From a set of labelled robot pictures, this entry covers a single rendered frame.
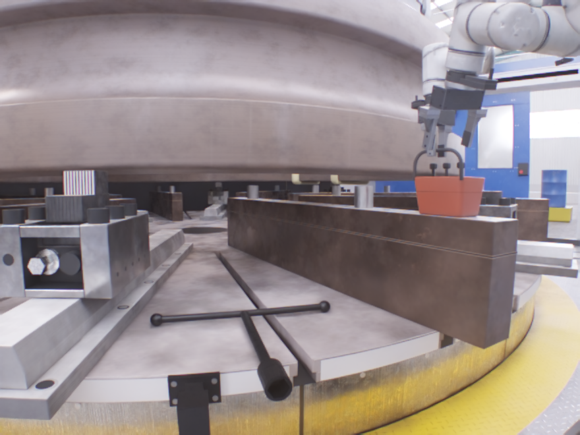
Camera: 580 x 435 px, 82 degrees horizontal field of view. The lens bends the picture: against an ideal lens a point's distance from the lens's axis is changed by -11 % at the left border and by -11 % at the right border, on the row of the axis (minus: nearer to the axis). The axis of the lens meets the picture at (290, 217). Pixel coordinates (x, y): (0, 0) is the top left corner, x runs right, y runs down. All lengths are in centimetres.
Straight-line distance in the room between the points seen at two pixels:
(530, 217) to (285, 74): 254
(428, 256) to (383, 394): 47
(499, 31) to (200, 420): 97
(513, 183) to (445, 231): 522
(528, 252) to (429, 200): 120
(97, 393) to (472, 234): 110
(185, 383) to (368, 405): 58
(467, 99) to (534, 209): 269
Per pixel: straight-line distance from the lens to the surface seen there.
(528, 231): 360
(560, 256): 237
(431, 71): 126
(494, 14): 82
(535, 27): 84
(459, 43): 93
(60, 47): 187
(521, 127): 646
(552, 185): 999
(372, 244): 147
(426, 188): 127
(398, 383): 132
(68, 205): 126
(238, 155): 146
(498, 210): 228
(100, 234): 113
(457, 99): 94
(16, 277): 127
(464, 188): 120
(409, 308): 137
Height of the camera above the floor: 78
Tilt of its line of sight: 5 degrees down
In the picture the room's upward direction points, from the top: straight up
